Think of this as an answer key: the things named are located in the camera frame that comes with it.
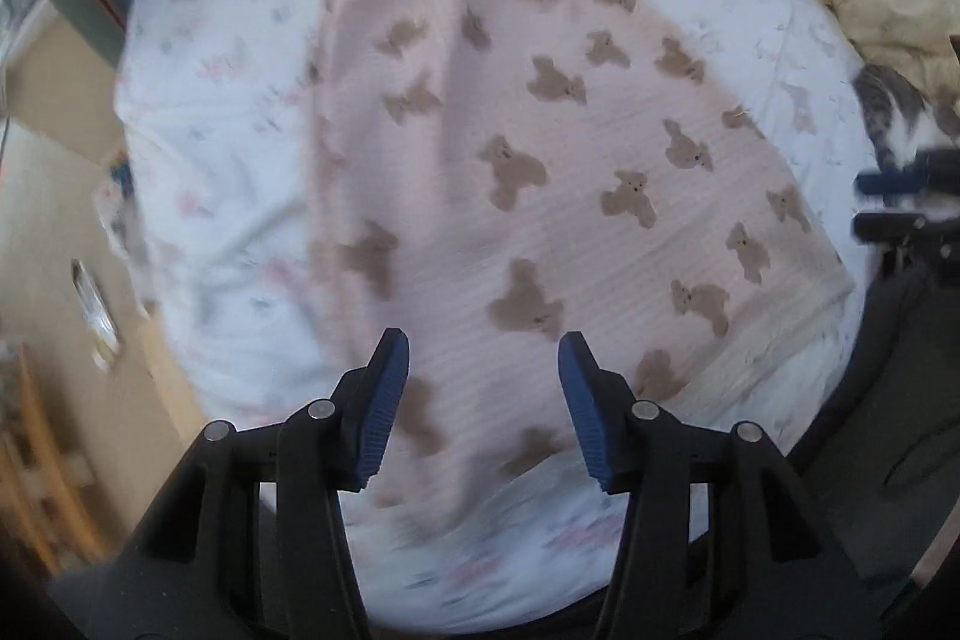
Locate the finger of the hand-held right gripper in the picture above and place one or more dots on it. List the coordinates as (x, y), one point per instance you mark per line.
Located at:
(900, 179)
(907, 227)

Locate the person's dark trousers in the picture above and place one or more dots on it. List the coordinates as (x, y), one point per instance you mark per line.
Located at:
(900, 385)

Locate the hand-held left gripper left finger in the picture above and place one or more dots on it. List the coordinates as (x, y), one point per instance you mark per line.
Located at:
(381, 404)

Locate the white printed bed sheet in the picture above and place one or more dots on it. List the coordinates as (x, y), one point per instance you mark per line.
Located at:
(210, 160)

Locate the pink bear print pants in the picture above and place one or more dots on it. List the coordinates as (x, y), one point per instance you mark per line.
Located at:
(525, 108)

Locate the brown cardboard box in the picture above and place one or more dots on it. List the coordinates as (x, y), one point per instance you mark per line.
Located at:
(67, 78)

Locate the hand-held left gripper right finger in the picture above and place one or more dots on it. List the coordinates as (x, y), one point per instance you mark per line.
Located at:
(589, 419)

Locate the grey and white cat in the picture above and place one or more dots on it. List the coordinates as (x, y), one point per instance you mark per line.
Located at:
(892, 108)

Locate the wooden furniture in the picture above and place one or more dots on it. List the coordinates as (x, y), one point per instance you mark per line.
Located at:
(37, 460)

